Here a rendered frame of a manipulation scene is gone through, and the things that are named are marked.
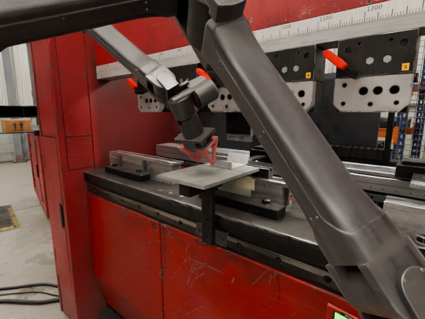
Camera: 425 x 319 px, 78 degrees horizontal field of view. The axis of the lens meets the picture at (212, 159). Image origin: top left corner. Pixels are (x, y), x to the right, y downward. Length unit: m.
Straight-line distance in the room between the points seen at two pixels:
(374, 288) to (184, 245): 0.74
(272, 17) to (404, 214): 0.58
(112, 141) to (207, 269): 0.92
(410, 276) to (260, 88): 0.23
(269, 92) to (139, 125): 1.36
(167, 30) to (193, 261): 0.83
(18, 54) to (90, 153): 6.51
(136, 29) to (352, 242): 1.13
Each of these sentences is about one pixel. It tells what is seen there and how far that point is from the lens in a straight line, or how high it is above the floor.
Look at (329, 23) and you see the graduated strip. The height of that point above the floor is 1.38.
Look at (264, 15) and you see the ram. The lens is 0.83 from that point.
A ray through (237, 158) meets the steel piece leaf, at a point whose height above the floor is 1.02.
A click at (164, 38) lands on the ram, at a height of 1.45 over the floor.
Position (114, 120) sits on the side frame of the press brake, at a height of 1.13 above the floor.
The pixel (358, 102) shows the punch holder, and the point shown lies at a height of 1.19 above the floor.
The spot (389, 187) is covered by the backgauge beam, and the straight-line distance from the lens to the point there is 0.99.
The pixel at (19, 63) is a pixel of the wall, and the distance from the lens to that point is 7.86.
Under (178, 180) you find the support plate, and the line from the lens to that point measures 0.69.
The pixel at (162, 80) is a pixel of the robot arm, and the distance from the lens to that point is 0.67.
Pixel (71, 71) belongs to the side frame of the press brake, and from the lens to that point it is 1.47.
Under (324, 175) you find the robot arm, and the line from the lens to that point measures 0.29.
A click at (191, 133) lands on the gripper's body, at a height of 1.12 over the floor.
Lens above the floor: 1.17
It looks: 10 degrees down
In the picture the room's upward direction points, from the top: straight up
